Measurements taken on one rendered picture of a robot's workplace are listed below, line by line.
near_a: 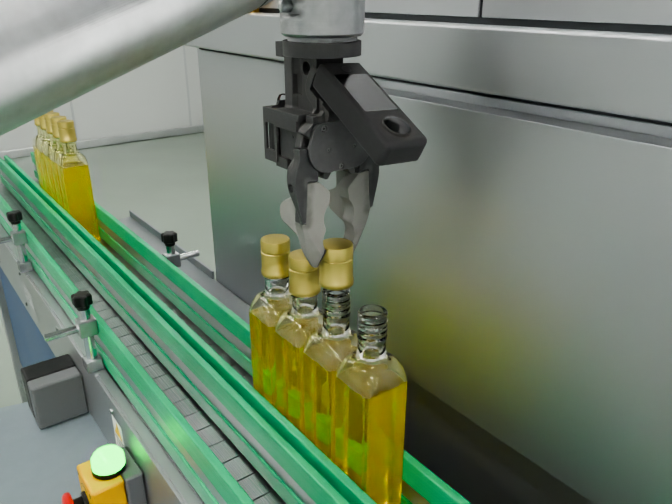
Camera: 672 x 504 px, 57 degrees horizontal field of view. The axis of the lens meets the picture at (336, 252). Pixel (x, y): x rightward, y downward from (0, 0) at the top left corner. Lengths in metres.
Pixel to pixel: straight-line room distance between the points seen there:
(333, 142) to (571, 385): 0.31
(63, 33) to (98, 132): 6.32
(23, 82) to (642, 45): 0.42
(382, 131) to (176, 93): 6.37
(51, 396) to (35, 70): 0.88
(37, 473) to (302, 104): 0.73
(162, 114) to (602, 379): 6.40
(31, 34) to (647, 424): 0.52
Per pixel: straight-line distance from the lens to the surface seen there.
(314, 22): 0.55
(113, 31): 0.32
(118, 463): 0.92
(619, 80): 0.54
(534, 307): 0.62
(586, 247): 0.57
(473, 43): 0.63
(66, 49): 0.31
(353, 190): 0.61
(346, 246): 0.61
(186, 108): 6.91
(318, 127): 0.56
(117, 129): 6.67
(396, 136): 0.51
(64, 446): 1.13
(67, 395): 1.15
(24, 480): 1.09
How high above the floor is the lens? 1.43
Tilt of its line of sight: 23 degrees down
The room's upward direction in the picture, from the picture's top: straight up
